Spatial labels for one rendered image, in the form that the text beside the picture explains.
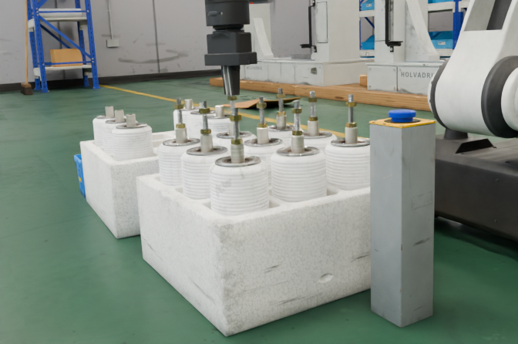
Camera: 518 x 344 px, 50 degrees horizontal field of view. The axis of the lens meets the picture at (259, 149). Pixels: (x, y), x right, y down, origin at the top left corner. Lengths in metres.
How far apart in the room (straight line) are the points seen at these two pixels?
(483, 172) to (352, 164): 0.30
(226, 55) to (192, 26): 6.57
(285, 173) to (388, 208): 0.18
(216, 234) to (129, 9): 6.67
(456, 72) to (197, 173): 0.50
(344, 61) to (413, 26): 0.82
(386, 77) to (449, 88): 2.68
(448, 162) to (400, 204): 0.41
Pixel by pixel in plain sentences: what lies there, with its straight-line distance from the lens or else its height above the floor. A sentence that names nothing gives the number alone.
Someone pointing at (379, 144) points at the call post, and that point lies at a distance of 0.86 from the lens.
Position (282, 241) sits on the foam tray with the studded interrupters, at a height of 0.13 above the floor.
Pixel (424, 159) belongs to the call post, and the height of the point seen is 0.26.
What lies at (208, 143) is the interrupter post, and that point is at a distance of 1.00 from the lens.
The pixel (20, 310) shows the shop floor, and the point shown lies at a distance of 1.09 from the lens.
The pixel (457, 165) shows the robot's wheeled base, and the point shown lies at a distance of 1.23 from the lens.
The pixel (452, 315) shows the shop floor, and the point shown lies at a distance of 0.97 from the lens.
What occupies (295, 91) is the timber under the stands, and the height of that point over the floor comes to 0.03.
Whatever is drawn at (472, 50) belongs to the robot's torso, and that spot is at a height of 0.41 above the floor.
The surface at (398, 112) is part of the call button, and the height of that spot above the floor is 0.33.
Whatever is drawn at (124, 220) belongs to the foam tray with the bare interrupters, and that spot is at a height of 0.04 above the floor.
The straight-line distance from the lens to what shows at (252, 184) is 0.87.
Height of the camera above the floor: 0.44
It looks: 11 degrees down
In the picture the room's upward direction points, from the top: 3 degrees counter-clockwise
